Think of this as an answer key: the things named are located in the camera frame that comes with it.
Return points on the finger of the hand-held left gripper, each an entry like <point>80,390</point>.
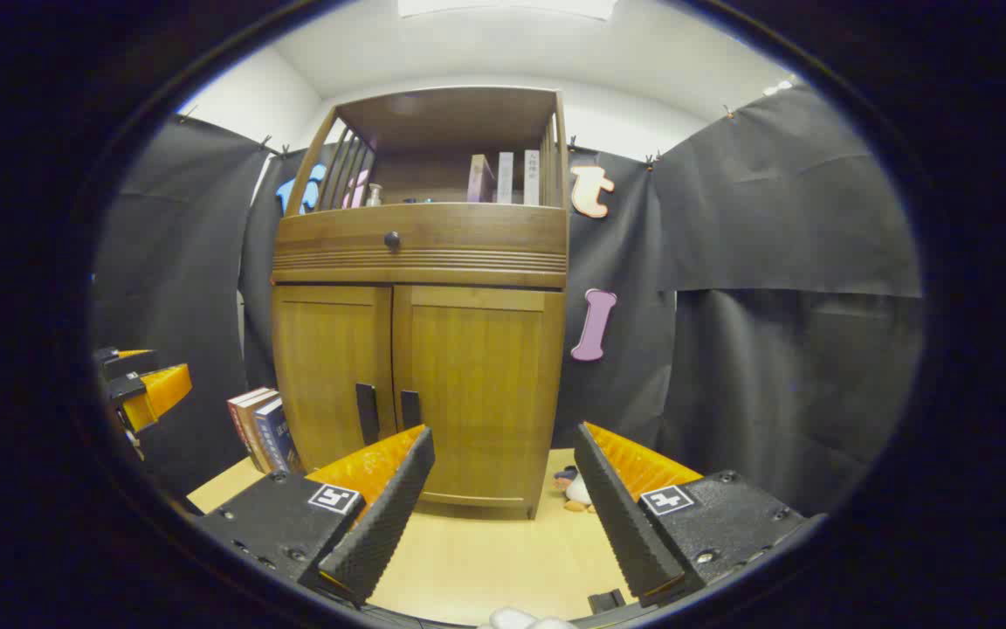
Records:
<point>114,360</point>
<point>154,395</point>

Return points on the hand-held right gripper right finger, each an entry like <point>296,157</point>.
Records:
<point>621,524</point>

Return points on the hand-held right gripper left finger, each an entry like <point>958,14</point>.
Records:
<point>385,520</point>

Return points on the wooden double-door shoe cabinet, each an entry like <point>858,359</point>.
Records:
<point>420,271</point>

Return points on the wooden cabinet drawer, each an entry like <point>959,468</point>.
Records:
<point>468,231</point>

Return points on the small penguin toy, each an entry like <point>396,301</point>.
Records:
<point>575,489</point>

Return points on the red book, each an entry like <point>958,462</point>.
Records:
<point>241,419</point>

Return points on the brown book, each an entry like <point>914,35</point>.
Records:
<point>257,428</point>

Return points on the blue book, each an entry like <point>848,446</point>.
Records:
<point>278,437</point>

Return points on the black round drawer knob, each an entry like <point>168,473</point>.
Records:
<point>392,239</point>

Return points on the black backdrop cloth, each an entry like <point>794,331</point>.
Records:
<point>774,218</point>

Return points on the white book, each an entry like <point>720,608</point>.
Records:
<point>532,177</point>

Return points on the ceiling light panel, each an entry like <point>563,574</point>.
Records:
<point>780,87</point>

